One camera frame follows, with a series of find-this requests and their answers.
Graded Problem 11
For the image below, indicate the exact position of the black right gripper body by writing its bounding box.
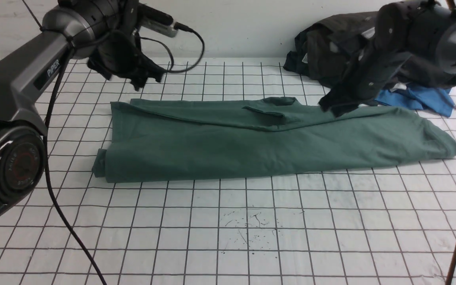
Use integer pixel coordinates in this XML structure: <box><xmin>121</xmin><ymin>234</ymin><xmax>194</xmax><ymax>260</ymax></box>
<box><xmin>319</xmin><ymin>0</ymin><xmax>456</xmax><ymax>117</ymax></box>

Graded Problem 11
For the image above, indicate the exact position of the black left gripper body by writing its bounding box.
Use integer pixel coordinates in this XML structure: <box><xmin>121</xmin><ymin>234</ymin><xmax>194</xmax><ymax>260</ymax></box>
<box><xmin>87</xmin><ymin>0</ymin><xmax>165</xmax><ymax>91</ymax></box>

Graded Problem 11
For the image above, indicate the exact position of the green long-sleeve shirt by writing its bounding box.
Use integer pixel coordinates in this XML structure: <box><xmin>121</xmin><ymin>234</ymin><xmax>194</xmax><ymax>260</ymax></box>
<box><xmin>92</xmin><ymin>97</ymin><xmax>456</xmax><ymax>183</ymax></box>

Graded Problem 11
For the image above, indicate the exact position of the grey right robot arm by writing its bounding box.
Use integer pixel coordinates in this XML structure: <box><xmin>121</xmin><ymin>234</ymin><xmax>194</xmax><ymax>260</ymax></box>
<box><xmin>319</xmin><ymin>0</ymin><xmax>456</xmax><ymax>117</ymax></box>

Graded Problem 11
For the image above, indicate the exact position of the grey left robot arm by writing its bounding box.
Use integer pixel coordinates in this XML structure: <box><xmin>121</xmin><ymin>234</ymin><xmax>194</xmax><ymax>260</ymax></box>
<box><xmin>0</xmin><ymin>0</ymin><xmax>175</xmax><ymax>216</ymax></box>

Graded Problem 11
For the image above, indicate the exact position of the blue crumpled garment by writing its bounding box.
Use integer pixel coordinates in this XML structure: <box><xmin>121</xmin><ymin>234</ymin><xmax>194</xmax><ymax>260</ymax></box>
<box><xmin>375</xmin><ymin>83</ymin><xmax>454</xmax><ymax>118</ymax></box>

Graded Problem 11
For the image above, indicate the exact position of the dark grey crumpled garment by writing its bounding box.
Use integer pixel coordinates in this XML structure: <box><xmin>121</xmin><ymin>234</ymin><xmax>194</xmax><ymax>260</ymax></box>
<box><xmin>284</xmin><ymin>11</ymin><xmax>456</xmax><ymax>89</ymax></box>

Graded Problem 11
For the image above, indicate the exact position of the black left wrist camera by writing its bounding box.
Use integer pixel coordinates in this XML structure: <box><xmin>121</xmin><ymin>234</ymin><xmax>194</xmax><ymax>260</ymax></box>
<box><xmin>137</xmin><ymin>4</ymin><xmax>194</xmax><ymax>38</ymax></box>

